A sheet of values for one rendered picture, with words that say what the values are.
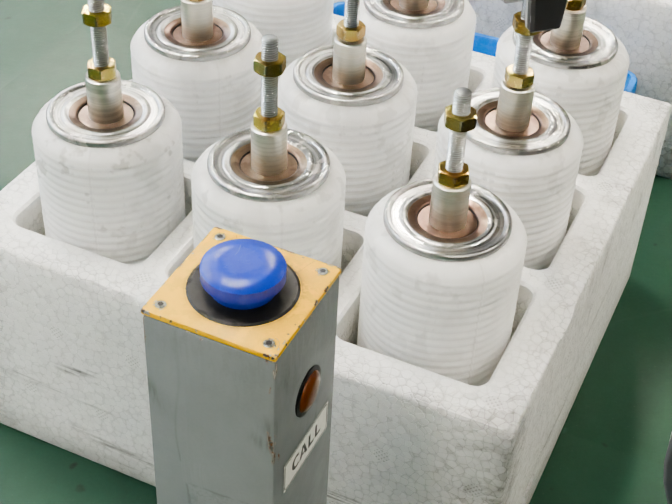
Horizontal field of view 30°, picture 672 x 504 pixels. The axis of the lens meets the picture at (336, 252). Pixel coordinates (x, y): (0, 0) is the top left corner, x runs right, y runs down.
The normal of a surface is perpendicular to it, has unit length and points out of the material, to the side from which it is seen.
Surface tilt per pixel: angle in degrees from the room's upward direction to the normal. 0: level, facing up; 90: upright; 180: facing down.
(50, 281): 90
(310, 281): 0
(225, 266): 0
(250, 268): 0
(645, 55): 90
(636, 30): 90
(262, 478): 90
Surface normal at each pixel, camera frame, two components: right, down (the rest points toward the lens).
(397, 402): -0.42, 0.56
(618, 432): 0.04, -0.77
